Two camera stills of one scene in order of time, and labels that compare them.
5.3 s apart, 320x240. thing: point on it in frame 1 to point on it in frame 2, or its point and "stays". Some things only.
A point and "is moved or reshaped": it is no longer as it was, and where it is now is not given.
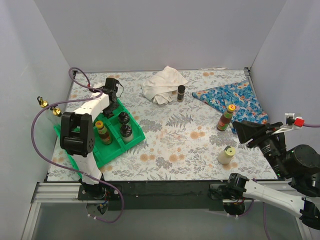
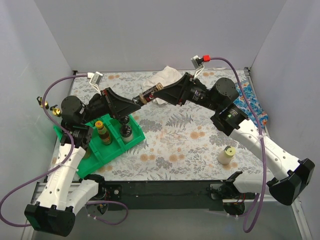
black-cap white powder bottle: [126, 132] stays
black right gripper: [257, 137] to [185, 88]
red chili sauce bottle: [103, 133] stays
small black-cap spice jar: [123, 117] stays
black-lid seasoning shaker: [180, 95] is moved or reshaped
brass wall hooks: [43, 104] stays
